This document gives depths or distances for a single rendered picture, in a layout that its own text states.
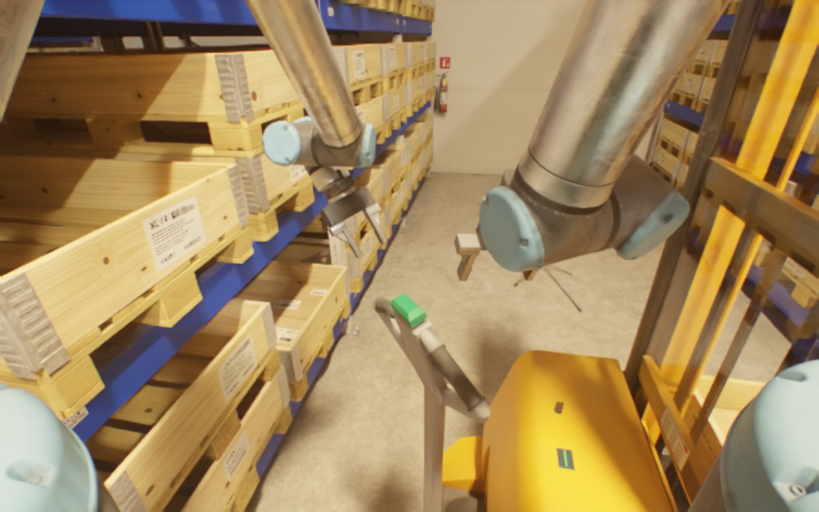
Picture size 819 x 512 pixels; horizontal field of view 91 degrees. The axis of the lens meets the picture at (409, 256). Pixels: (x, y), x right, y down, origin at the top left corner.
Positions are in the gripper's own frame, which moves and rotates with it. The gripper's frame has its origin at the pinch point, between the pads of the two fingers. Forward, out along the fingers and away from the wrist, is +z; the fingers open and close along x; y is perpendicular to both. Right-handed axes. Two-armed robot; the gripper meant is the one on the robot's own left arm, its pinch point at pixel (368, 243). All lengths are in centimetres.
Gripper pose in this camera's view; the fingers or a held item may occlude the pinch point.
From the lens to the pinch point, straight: 105.8
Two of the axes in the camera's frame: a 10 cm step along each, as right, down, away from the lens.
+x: -8.0, 5.0, -3.3
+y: -3.6, 0.4, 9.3
